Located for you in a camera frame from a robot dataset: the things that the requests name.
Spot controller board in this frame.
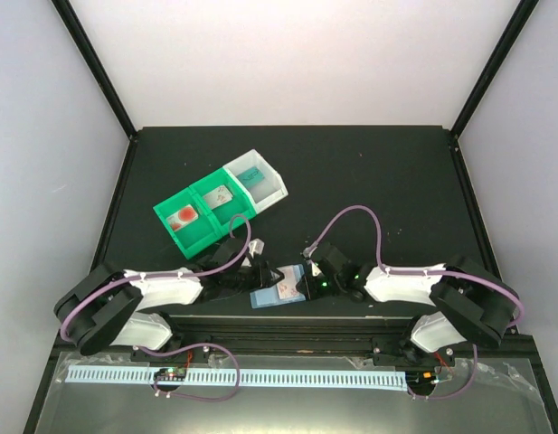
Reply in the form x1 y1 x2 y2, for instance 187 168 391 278
154 367 187 382
405 371 443 385

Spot card with red circles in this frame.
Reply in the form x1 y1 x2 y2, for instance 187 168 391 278
166 204 199 232

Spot green bin middle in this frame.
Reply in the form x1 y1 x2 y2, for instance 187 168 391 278
190 168 256 227

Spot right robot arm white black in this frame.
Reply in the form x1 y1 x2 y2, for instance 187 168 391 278
298 242 522 364

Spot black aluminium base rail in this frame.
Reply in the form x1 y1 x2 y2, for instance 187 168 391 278
157 316 411 361

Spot frame post black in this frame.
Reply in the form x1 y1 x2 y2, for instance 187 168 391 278
51 0 137 139
450 0 539 139

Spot right frame post black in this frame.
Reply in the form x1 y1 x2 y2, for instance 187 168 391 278
450 0 539 139

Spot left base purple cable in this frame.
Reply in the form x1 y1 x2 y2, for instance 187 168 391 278
137 343 241 403

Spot green bin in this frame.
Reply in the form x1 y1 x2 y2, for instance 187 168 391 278
190 168 256 227
154 187 221 259

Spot white card red pattern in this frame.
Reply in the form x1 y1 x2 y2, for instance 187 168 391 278
276 265 305 302

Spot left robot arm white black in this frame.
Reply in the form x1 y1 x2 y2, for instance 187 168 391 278
53 239 285 361

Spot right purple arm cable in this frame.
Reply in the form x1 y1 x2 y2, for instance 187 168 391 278
303 204 526 329

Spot teal card in white bin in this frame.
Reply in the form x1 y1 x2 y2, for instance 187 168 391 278
237 166 265 189

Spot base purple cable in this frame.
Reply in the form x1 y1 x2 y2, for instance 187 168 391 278
407 347 478 402
137 343 241 403

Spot green bin left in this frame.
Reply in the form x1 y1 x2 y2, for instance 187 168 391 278
154 187 221 259

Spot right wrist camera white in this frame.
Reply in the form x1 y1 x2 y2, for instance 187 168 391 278
301 246 323 275

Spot right controller board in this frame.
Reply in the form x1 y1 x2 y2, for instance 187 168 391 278
405 371 443 385

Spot white card red marks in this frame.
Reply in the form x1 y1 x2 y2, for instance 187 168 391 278
203 184 233 210

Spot white slotted cable duct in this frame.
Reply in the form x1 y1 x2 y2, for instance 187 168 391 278
65 365 407 392

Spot left frame post black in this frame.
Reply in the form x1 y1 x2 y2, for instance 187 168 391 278
51 0 137 139

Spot left controller board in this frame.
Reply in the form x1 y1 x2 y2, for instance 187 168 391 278
154 367 187 382

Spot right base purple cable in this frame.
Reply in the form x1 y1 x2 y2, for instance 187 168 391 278
407 347 478 402

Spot white translucent bin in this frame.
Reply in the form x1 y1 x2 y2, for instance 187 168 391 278
223 149 288 214

